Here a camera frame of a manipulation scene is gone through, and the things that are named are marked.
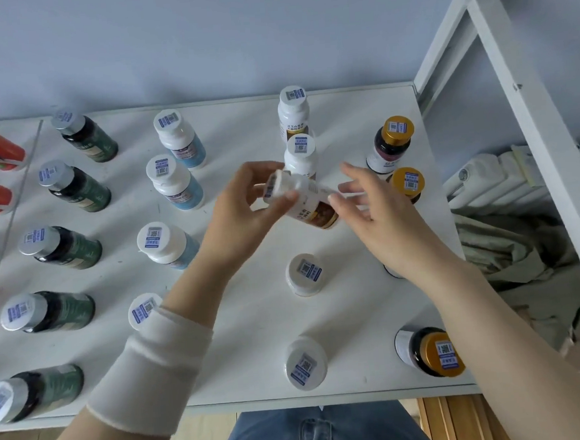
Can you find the person's left hand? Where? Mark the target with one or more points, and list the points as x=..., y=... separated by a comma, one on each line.
x=235, y=221

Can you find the person's right hand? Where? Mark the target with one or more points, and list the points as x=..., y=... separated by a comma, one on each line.
x=400, y=234

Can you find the gold cap dark bottle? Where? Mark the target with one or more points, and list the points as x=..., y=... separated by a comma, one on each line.
x=408, y=181
x=392, y=272
x=430, y=351
x=391, y=143

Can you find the white cap blue bottle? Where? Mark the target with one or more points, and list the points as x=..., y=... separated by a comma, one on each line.
x=179, y=138
x=165, y=242
x=143, y=311
x=174, y=182

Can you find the white metal shelf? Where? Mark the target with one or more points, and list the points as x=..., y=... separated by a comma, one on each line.
x=257, y=319

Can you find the silver cap green bottle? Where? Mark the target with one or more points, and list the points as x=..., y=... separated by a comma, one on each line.
x=86, y=136
x=34, y=395
x=47, y=311
x=60, y=248
x=74, y=187

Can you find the person's left forearm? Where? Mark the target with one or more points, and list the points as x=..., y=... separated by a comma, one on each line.
x=196, y=293

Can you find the person's right forearm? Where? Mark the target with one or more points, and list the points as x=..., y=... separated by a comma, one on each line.
x=518, y=360

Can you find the person's blue jeans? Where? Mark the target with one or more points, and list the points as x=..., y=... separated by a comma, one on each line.
x=325, y=435

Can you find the row of red-capped orange bottles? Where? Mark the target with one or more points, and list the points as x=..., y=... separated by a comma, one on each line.
x=0, y=225

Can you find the white radiator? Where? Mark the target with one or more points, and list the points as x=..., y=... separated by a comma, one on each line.
x=485, y=179

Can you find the grey green cloth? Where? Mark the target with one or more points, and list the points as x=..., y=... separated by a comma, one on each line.
x=521, y=260

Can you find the white notepad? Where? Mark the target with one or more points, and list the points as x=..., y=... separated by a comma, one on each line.
x=524, y=166

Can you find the white knit wristband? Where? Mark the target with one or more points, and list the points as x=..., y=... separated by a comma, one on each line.
x=152, y=371

